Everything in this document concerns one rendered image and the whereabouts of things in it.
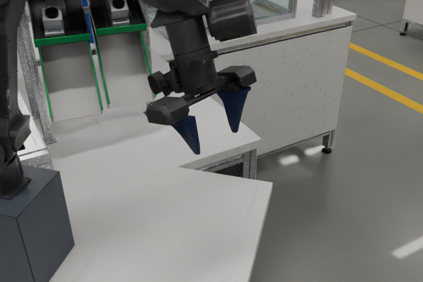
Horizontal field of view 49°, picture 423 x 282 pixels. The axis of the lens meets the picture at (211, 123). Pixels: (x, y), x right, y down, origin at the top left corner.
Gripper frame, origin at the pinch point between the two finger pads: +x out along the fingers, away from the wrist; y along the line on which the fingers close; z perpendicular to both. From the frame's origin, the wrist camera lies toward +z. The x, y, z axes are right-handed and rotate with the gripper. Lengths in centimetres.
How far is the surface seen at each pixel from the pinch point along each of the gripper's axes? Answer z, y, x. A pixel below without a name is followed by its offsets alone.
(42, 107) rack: 73, 1, 2
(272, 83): 102, -119, 39
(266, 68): 100, -116, 30
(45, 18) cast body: 54, -1, -21
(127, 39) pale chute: 63, -26, -9
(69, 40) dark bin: 54, -5, -15
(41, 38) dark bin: 58, -1, -17
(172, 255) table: 21.5, 3.1, 31.2
